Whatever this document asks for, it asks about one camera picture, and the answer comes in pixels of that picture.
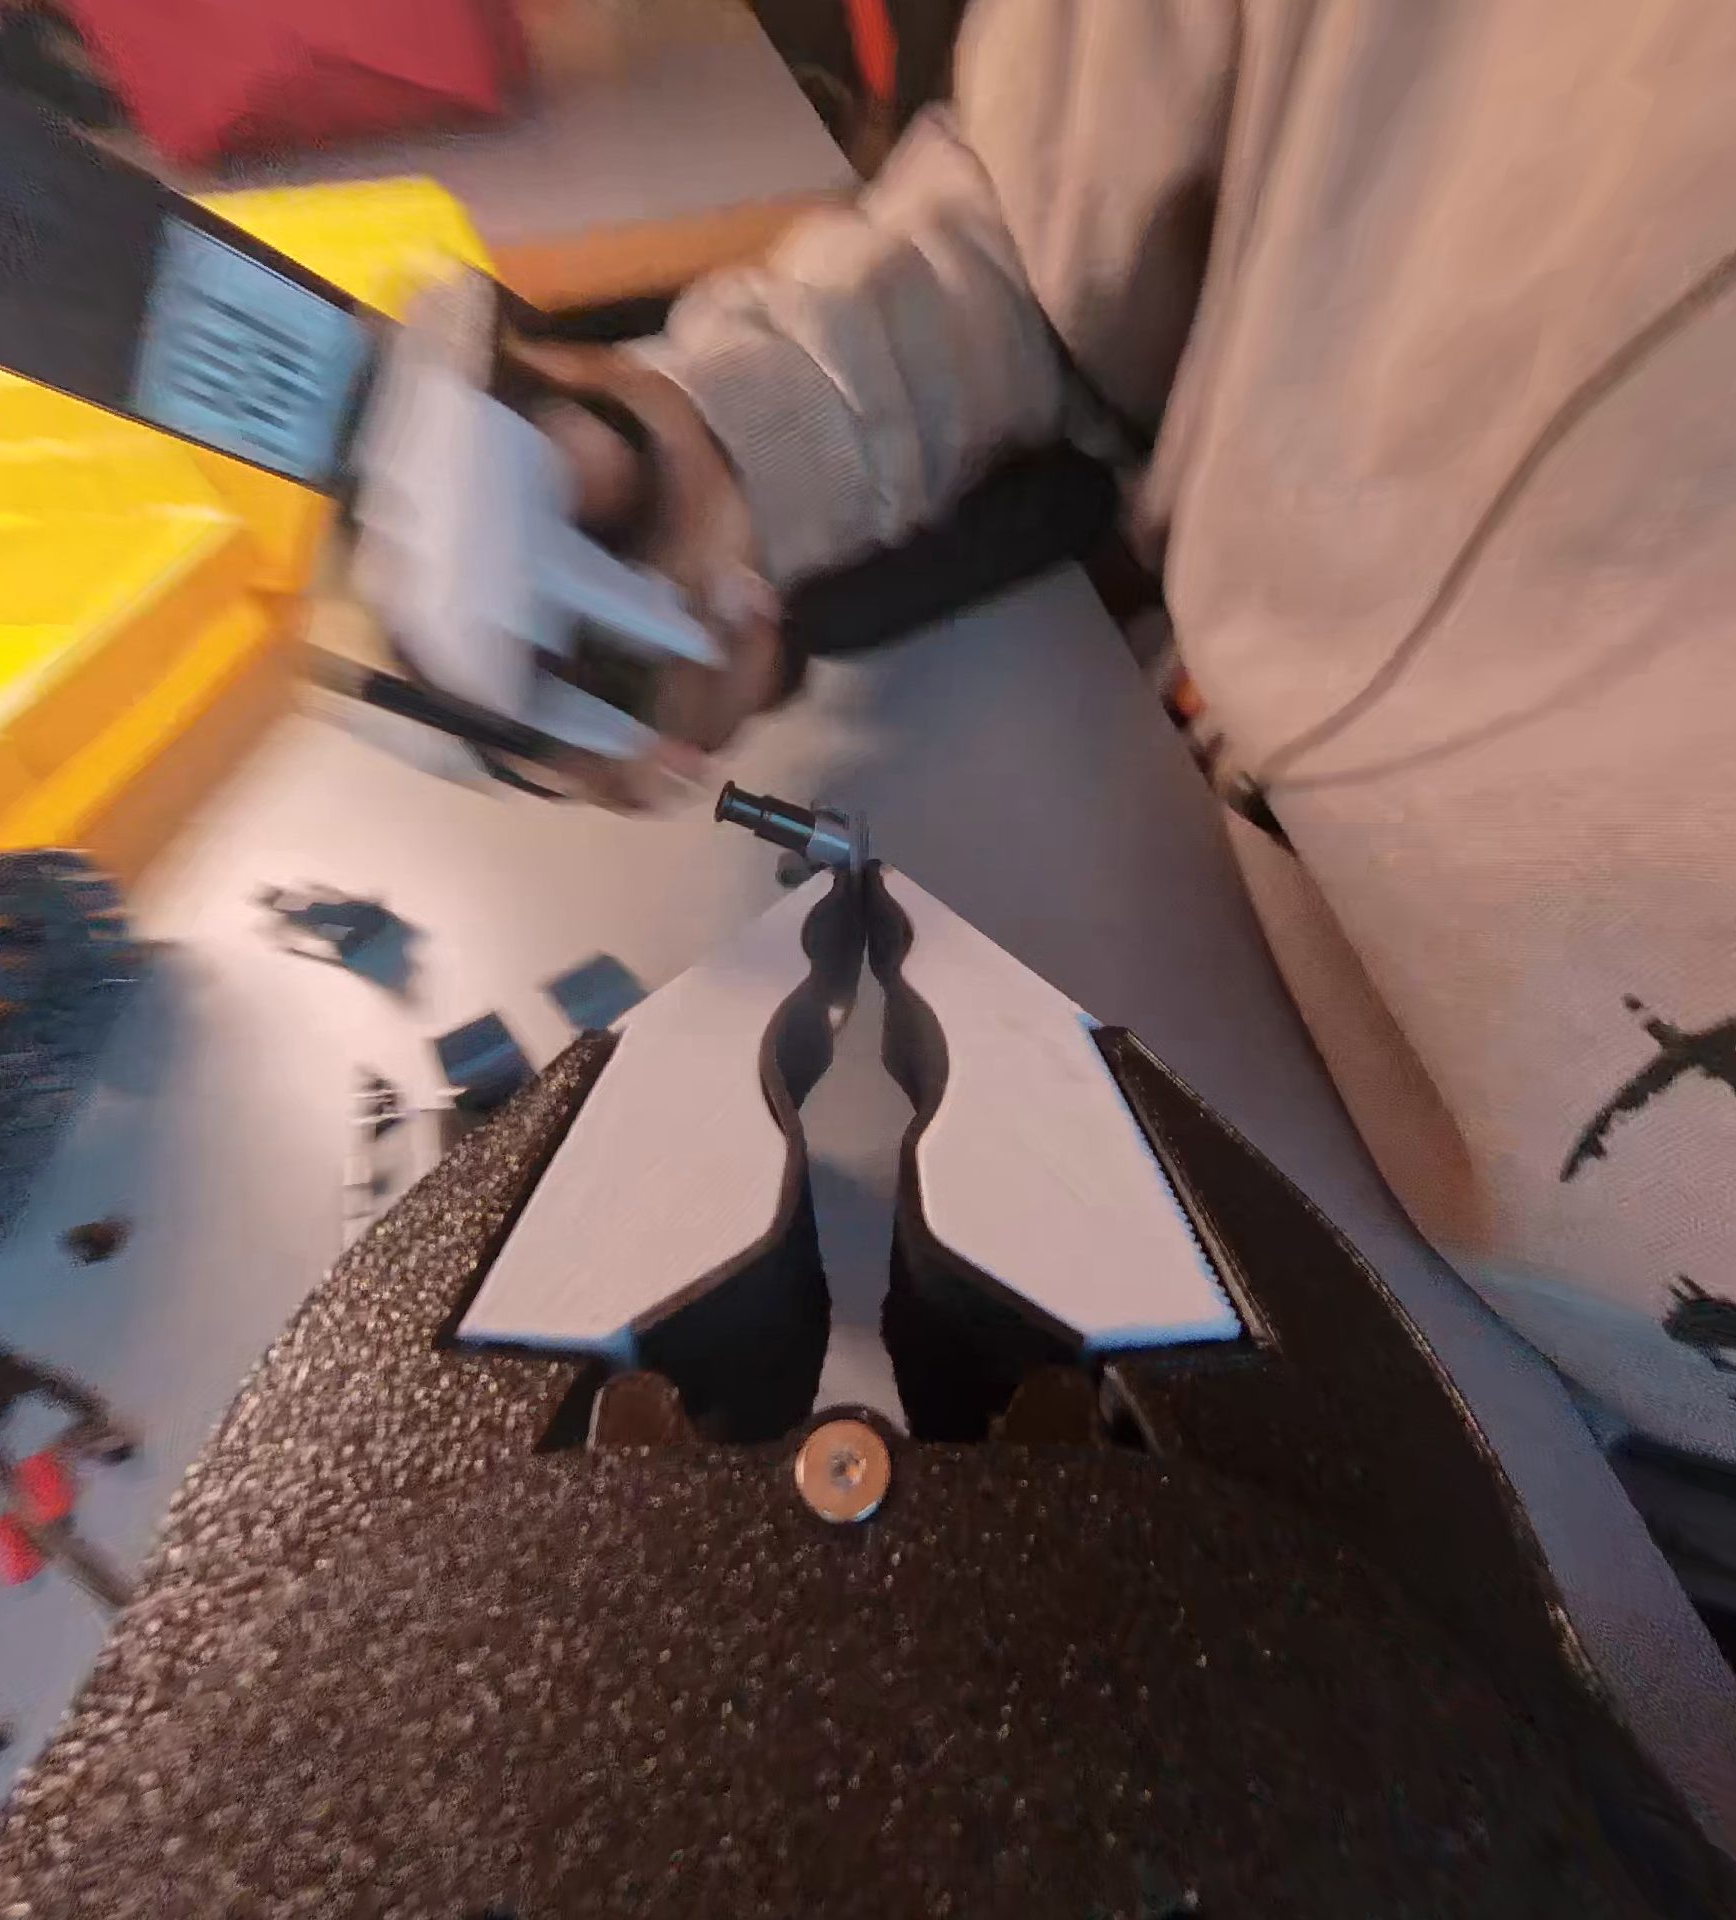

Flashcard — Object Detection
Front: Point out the red bag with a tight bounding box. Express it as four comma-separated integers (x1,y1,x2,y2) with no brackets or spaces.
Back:
56,0,533,170

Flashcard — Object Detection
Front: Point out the grey desk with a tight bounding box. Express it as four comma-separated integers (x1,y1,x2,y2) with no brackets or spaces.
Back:
0,32,1736,1920

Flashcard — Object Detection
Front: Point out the person in beige hoodie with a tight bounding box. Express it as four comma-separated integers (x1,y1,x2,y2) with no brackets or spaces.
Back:
868,0,1736,1502

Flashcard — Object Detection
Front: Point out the person's right hand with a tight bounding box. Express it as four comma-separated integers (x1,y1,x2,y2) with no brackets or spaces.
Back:
505,336,799,815

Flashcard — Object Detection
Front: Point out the grey connector black axle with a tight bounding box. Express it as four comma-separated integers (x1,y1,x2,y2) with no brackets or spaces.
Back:
712,779,874,893

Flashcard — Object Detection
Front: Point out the black wrist rest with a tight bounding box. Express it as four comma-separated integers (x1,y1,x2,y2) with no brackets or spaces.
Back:
778,450,1127,655

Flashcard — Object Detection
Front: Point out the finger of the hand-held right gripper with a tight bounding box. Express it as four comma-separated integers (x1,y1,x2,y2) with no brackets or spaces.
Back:
346,269,581,729

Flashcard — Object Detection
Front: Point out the thin black microphone cable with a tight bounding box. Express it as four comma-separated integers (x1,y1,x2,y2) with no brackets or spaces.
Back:
1203,178,1736,853

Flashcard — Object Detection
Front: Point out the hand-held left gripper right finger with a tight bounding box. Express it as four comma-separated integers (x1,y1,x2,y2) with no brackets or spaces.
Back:
868,860,1246,1407

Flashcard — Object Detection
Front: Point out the grey block head assembly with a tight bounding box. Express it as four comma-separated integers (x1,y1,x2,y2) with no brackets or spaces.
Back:
343,951,649,1205

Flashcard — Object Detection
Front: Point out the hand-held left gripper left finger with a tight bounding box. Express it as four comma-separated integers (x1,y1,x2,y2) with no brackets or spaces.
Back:
453,867,871,1404

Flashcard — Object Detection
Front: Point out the grey claw block piece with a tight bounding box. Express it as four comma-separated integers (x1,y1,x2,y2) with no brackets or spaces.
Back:
258,882,421,996

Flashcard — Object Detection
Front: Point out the large yellow storage bin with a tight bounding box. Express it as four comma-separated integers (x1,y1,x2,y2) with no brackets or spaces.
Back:
0,177,498,876

